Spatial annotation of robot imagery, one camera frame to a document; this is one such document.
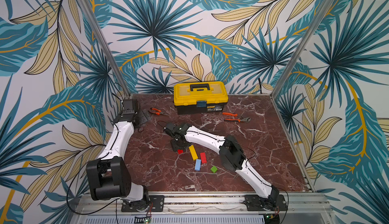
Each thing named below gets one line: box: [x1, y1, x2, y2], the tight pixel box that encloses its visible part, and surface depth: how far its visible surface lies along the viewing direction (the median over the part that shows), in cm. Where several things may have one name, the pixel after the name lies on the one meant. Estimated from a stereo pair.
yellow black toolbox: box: [173, 81, 229, 115], surface depth 100 cm
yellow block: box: [188, 144, 199, 161], surface depth 91 cm
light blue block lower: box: [194, 159, 202, 171], surface depth 87 cm
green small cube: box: [210, 165, 218, 174], surface depth 85 cm
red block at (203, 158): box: [200, 152, 208, 164], surface depth 90 cm
